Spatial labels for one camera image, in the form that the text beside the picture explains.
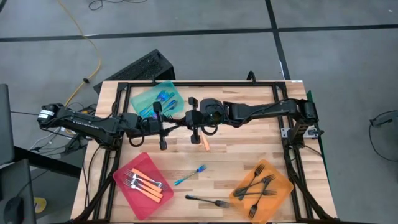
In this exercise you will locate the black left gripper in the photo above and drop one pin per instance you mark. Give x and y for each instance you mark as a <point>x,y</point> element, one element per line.
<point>162,137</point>

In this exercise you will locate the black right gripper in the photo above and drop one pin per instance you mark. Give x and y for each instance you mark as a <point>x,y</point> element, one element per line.
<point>194,119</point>

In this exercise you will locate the black fork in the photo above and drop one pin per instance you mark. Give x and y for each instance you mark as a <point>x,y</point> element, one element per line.
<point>269,179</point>
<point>217,203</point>
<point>252,213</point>
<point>168,117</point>
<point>259,170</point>
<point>270,193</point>

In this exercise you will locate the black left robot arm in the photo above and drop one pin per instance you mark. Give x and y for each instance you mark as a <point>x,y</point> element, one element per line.
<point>87,124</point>

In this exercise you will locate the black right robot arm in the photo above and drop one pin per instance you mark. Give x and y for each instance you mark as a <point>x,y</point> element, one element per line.
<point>264,109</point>

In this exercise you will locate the teal translucent plastic bin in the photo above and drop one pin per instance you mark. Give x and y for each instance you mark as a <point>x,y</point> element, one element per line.
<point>140,99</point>

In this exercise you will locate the pink translucent plastic bin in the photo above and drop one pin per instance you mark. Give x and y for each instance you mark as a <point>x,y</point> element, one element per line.
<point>140,208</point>

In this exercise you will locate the grey metal mounting plate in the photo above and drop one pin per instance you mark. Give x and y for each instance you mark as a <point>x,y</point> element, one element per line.
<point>283,132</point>

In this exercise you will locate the orange translucent plastic bin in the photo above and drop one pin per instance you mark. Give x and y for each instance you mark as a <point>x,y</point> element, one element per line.
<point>280,186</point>

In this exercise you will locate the black desk beam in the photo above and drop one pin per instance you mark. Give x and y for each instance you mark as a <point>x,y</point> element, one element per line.
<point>46,161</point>

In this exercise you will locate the yellow tape roll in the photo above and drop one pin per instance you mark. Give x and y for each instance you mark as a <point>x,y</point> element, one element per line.
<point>40,205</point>

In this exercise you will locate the grey desk panel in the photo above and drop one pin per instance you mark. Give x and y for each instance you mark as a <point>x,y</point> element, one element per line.
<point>6,124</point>

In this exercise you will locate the dark grey desk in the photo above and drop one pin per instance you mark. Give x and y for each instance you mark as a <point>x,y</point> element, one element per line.
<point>15,186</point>

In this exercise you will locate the black computer mouse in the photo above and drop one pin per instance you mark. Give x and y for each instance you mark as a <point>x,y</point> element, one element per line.
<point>12,210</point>

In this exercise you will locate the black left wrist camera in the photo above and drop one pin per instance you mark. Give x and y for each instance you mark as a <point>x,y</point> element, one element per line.
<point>150,126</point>

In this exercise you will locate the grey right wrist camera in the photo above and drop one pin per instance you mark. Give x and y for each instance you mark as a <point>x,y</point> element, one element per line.
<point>212,110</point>

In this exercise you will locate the black curved bracket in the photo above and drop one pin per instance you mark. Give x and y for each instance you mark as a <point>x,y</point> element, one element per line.
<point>252,76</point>
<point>154,81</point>

